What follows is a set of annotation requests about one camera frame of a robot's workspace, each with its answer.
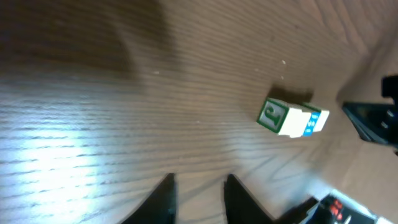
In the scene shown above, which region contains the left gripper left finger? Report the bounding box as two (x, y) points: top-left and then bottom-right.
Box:
(121, 173), (177, 224)

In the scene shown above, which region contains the green sided wooden block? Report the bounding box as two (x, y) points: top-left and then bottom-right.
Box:
(289, 104), (313, 138)

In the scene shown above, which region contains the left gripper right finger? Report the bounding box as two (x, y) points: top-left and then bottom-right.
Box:
(223, 174), (274, 224)

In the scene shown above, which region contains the cream wooden number block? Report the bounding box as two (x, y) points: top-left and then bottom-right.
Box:
(257, 97), (293, 136)

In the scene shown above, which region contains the plain cream wooden block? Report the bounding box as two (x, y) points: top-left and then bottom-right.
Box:
(313, 110), (330, 132)

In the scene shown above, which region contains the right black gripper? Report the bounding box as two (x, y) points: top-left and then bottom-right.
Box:
(342, 74), (397, 154)

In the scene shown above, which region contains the blue faced wooden block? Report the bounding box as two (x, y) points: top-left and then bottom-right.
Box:
(303, 111), (321, 136)

